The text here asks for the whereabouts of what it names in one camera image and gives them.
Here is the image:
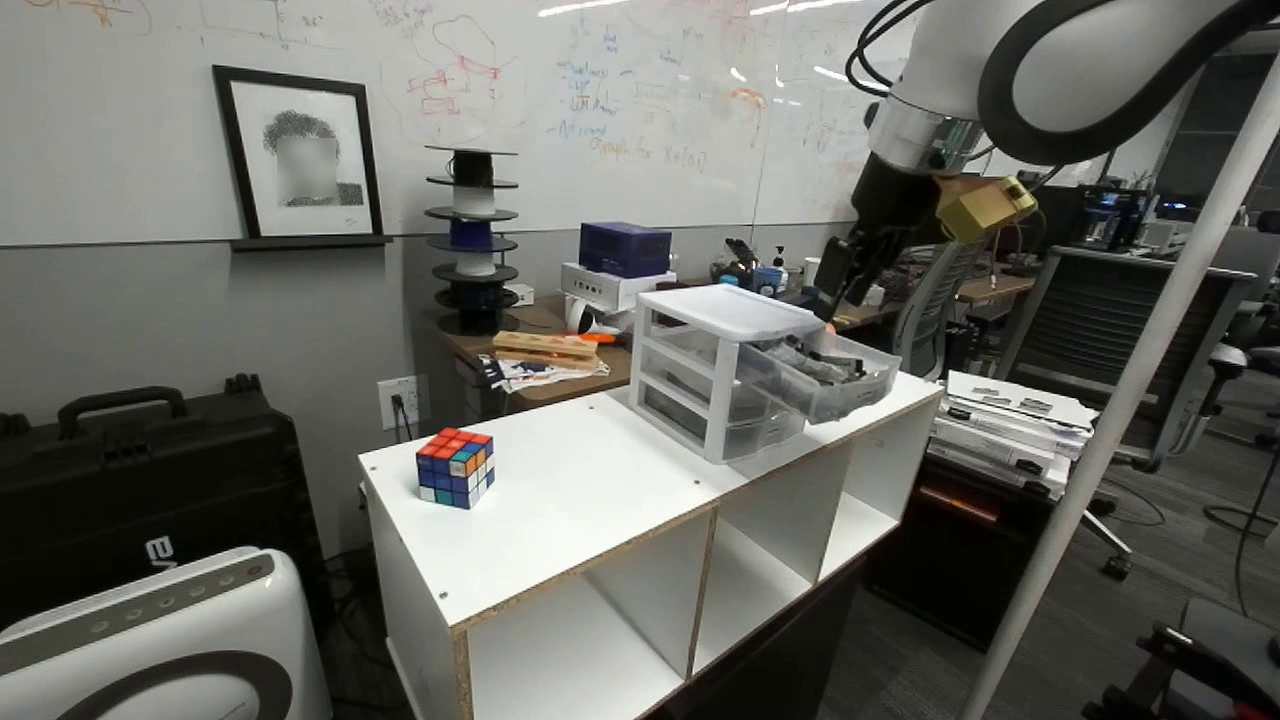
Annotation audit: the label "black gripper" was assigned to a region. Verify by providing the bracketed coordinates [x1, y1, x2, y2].
[810, 147, 943, 329]

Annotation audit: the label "clear plastic drawer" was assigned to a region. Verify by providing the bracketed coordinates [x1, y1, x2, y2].
[634, 380, 805, 469]
[634, 348, 810, 443]
[737, 331, 905, 428]

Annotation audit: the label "black small drawer parts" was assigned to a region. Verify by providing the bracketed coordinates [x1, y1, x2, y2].
[765, 335, 871, 392]

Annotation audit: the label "small blue gadget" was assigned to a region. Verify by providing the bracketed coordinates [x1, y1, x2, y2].
[716, 236, 791, 300]

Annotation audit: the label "grey mesh office chair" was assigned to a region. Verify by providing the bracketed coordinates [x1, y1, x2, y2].
[889, 236, 1016, 380]

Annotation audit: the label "stack of printed papers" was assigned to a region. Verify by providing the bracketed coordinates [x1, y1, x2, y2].
[929, 368, 1105, 491]

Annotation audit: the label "purple box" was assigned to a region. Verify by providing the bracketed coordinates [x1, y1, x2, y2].
[574, 221, 675, 281]

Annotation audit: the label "grey office desk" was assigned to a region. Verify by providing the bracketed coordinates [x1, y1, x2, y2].
[1011, 245, 1262, 466]

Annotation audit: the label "white cardboard box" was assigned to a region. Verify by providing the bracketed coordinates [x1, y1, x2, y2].
[555, 256, 678, 319]

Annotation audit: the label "white stand pole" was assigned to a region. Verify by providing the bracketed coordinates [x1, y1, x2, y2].
[956, 92, 1280, 720]

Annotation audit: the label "dark storage crate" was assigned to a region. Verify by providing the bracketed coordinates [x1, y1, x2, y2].
[862, 452, 1073, 655]

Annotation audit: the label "large whiteboard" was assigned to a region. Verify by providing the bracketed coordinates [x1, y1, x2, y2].
[0, 0, 935, 252]

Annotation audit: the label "wooden block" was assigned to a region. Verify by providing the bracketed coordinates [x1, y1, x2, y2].
[486, 329, 605, 365]

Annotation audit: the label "wooden desk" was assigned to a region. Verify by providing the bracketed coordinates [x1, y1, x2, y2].
[438, 294, 911, 428]

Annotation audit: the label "white printed paper sheet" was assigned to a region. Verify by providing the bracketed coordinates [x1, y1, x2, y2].
[484, 348, 616, 400]

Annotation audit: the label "white cubby shelf unit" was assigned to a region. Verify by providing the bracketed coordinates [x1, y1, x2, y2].
[355, 371, 946, 720]

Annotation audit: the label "black white spool tower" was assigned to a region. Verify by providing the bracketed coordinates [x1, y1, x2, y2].
[419, 135, 528, 335]

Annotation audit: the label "Rubik's cube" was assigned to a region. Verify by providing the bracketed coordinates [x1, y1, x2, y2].
[413, 425, 500, 511]

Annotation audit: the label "black tripod base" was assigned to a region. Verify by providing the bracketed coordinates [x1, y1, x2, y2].
[1080, 617, 1280, 720]

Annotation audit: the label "black picture ledge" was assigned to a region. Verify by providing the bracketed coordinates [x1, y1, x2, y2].
[227, 233, 396, 256]

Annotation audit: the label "black framed portrait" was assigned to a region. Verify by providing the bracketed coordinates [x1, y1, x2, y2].
[209, 62, 393, 252]

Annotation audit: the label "black hard carry case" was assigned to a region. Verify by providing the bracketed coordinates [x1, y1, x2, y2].
[0, 371, 325, 633]

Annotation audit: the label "white drawer organizer frame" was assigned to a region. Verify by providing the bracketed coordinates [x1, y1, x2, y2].
[627, 281, 831, 469]

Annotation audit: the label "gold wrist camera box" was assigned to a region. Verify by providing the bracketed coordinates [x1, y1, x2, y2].
[933, 169, 1039, 252]

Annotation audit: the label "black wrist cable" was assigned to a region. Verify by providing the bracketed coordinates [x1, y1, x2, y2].
[843, 0, 935, 102]

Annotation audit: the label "white wall outlet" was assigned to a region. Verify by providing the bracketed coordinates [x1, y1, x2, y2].
[370, 371, 424, 433]

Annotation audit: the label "white device with black ring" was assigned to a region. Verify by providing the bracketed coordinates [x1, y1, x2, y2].
[0, 539, 334, 720]

